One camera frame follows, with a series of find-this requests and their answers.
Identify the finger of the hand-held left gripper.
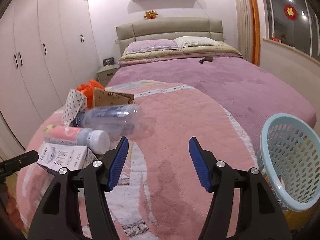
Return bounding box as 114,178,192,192
0,150,40,179

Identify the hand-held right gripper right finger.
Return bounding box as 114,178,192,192
189,137,292,240

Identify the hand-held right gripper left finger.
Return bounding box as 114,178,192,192
27,136,130,240

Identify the white-capped pink label bottle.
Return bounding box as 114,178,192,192
45,126,111,155

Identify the clear plastic bottle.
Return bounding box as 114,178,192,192
72,104,157,140

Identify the white printed carton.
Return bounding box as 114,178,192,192
37,141,98,177

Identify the brown cardboard box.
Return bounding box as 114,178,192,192
92,87,135,109

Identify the light blue perforated basket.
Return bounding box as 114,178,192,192
257,113,320,212

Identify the polka dot paper pack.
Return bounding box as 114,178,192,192
61,89,88,126

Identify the orange plastic bag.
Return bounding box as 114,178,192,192
76,79,105,110

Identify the person's left hand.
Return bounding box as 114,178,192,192
4,187,24,230

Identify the pink patterned quilt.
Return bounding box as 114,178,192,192
16,80,260,240

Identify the purple bed blanket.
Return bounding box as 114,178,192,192
107,55,317,150

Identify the beige nightstand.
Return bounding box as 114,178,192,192
97,64,120,85

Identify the white wardrobe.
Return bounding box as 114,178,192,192
0,0,100,140

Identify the folded beige quilt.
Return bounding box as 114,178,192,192
118,41,243,62

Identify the purple pillow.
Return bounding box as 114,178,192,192
124,39,181,55

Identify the white floral pillow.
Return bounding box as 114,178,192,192
173,36,224,48

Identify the beige padded headboard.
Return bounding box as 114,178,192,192
116,17,224,57

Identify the beige and orange curtain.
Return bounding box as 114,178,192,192
235,0,262,67

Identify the grey framed window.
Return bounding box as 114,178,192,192
260,0,320,58

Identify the red round window decoration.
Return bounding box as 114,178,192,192
283,4,299,20

